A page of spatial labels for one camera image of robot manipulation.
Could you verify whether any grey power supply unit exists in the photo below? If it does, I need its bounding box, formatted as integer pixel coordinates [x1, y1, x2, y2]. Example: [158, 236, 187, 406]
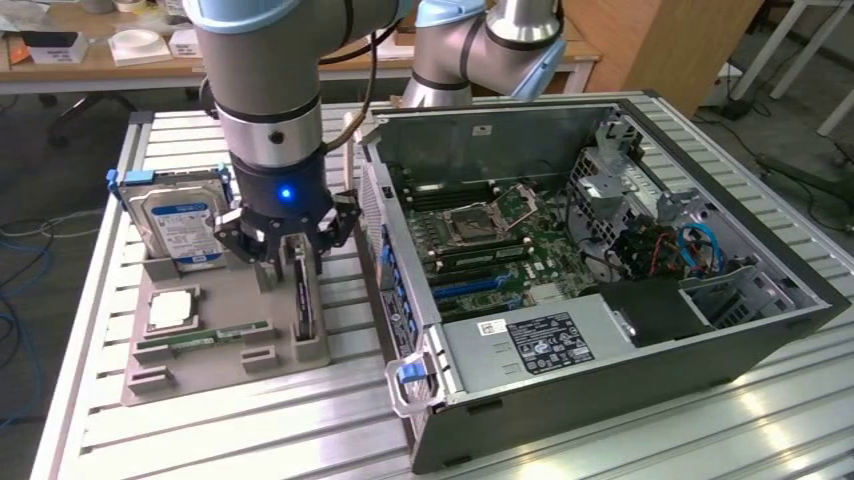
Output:
[438, 294, 635, 394]

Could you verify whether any blue expansion slot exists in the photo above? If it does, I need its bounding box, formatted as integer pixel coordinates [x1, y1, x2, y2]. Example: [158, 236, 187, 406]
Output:
[429, 277, 505, 301]

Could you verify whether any metal socket cover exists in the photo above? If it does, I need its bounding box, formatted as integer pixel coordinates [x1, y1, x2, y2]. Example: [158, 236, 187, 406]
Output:
[489, 183, 541, 221]

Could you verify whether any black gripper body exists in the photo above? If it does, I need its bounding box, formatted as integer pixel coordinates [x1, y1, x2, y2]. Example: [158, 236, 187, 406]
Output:
[230, 154, 338, 239]

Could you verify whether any white labelled box black lid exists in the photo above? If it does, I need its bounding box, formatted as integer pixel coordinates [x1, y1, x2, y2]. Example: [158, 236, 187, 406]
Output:
[18, 30, 89, 65]

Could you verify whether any green motherboard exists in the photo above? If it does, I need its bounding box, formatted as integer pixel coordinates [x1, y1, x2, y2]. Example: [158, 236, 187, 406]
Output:
[398, 184, 601, 321]

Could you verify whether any graphics card with metal bracket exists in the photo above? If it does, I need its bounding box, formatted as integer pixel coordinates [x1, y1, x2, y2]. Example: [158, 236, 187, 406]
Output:
[278, 234, 321, 344]

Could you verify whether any metal disk bay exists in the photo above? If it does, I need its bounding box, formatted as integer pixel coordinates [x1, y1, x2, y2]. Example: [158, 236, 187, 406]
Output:
[679, 264, 795, 331]

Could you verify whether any white round tape dispenser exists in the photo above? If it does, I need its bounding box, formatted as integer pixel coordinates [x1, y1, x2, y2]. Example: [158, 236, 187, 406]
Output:
[106, 28, 173, 67]

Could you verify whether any hard disk in blue caddy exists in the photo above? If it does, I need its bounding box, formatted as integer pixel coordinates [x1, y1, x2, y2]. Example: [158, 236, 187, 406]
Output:
[105, 164, 236, 274]

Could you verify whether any grey parts rack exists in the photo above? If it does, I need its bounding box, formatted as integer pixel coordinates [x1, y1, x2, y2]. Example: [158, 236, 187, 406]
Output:
[122, 239, 334, 409]

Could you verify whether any blue wire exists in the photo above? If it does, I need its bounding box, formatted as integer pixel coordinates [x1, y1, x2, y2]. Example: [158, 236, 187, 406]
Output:
[676, 224, 728, 276]

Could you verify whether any wooden desk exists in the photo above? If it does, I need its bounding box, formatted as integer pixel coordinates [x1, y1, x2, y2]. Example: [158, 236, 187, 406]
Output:
[0, 0, 601, 96]

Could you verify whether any red wire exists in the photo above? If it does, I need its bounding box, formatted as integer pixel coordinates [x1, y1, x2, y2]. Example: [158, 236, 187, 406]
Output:
[656, 232, 688, 274]

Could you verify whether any blue floor cable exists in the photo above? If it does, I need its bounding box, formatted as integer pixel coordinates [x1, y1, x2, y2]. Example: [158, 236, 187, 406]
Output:
[0, 239, 54, 426]

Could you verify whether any CPU socket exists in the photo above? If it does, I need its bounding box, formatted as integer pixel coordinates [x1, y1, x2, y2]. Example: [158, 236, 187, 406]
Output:
[445, 204, 501, 241]

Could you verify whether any white table frame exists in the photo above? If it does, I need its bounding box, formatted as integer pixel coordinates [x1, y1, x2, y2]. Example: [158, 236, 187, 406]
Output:
[729, 0, 854, 136]

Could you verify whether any black chair base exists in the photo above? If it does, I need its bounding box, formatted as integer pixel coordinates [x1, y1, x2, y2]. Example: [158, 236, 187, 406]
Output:
[38, 92, 141, 149]

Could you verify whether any wooden cabinet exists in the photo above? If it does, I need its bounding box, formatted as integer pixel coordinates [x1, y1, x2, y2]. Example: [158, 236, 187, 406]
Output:
[558, 0, 765, 119]

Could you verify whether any small white labelled box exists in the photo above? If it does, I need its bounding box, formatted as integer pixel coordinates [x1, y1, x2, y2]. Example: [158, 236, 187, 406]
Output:
[166, 28, 202, 60]

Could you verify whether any open black PC case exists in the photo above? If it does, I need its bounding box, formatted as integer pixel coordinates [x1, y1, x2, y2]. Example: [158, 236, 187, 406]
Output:
[342, 97, 835, 476]

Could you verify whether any green RAM stick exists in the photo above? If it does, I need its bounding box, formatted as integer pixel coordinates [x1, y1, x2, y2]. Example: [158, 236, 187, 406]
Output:
[138, 321, 274, 351]

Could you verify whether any silver CPU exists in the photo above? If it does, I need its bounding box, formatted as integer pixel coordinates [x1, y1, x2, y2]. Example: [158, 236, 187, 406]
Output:
[146, 292, 201, 331]

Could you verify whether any installed black RAM stick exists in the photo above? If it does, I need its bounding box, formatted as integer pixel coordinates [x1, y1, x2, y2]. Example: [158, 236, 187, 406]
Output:
[436, 244, 528, 271]

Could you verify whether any metal drive cage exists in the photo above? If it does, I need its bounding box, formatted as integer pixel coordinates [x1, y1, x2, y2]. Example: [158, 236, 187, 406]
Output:
[565, 147, 668, 261]

